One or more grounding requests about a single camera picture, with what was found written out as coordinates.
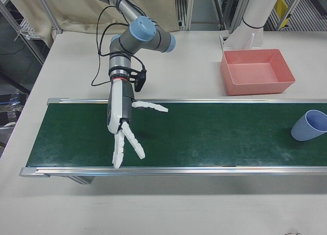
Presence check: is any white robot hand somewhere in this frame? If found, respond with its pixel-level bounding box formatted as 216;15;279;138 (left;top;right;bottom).
106;79;169;169

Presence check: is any pink plastic box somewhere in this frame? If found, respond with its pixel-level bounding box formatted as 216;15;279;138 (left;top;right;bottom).
220;49;296;96

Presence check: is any light blue plastic cup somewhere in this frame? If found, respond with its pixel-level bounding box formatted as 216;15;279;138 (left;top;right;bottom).
291;109;327;142

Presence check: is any dark bundle under table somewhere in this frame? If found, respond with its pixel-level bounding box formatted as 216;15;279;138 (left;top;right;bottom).
0;91;29;128

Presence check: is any beige fabric curtain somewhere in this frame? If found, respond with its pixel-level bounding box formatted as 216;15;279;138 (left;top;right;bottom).
5;0;179;48

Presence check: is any white finned column stand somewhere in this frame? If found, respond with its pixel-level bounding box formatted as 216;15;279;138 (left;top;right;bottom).
219;25;264;52

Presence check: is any white cylindrical column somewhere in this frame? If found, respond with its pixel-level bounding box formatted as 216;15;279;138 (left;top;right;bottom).
242;0;282;29

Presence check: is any grey slotted metal platform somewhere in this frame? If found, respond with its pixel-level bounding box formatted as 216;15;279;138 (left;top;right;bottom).
264;0;327;31

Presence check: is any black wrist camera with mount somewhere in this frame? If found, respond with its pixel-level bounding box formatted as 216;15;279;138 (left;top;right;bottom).
129;70;148;92

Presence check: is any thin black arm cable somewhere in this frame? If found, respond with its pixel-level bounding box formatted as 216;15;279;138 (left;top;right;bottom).
90;5;148;87

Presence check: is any green belt conveyor aluminium frame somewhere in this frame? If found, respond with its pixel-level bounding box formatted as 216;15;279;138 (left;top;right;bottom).
19;98;327;185

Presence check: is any metal wire shelf rack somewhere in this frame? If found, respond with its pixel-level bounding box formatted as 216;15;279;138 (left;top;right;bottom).
0;0;52;64

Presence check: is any aluminium profile post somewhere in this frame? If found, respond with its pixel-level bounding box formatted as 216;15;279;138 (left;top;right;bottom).
174;0;192;31

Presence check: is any aluminium profile frame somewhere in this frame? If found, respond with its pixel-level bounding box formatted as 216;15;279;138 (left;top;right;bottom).
213;0;247;31

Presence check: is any yellow bracket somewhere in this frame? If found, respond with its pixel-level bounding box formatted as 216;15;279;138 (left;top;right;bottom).
274;0;292;30

